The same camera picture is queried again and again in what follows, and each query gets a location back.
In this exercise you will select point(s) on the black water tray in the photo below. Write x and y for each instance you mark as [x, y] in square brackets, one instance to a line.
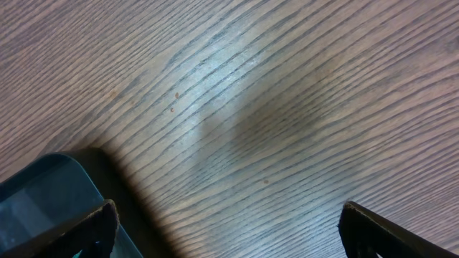
[61, 186]

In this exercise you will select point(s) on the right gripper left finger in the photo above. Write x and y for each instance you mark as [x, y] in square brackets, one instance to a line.
[91, 234]

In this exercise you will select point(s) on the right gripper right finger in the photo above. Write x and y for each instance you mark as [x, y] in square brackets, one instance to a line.
[365, 234]

